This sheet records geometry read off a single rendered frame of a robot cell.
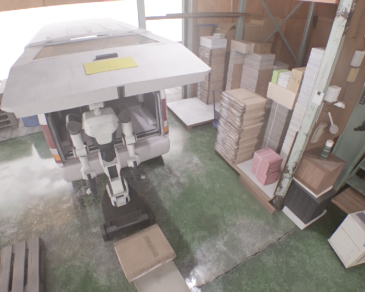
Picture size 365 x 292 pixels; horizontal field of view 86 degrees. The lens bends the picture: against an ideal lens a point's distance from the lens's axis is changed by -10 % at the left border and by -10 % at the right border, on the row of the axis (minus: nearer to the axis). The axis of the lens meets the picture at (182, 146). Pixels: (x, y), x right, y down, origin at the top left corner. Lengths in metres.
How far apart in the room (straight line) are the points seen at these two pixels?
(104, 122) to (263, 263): 2.04
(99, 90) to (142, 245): 1.49
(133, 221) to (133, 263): 0.49
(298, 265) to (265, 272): 0.37
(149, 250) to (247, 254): 1.01
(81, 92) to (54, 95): 0.15
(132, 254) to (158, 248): 0.24
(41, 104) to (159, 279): 1.64
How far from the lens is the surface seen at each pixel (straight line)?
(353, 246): 2.65
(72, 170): 2.83
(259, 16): 5.85
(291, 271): 2.58
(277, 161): 2.91
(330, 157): 2.57
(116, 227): 2.46
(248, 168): 3.25
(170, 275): 2.14
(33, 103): 1.34
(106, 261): 2.52
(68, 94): 1.31
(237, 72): 4.82
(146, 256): 2.18
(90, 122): 1.83
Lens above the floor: 2.18
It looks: 36 degrees down
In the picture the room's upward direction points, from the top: straight up
